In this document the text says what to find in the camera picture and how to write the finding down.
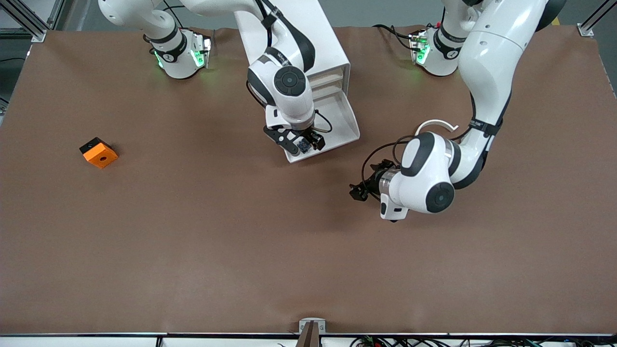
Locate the aluminium frame profile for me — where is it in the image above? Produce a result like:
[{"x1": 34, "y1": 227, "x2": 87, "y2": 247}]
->
[
  {"x1": 577, "y1": 0, "x2": 617, "y2": 38},
  {"x1": 0, "y1": 0, "x2": 66, "y2": 44}
]

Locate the white table edge rail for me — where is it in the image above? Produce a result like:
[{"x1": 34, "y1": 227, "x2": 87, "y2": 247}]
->
[{"x1": 0, "y1": 333, "x2": 617, "y2": 347}]

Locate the black left arm base cable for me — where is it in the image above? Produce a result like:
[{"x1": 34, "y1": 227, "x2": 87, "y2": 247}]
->
[{"x1": 372, "y1": 23, "x2": 420, "y2": 51}]

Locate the white curved plastic part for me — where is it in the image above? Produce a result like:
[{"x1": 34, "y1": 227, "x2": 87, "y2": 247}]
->
[{"x1": 415, "y1": 119, "x2": 459, "y2": 138}]

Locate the orange button enclosure box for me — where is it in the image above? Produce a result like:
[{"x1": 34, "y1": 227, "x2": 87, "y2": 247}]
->
[{"x1": 79, "y1": 137, "x2": 119, "y2": 169}]

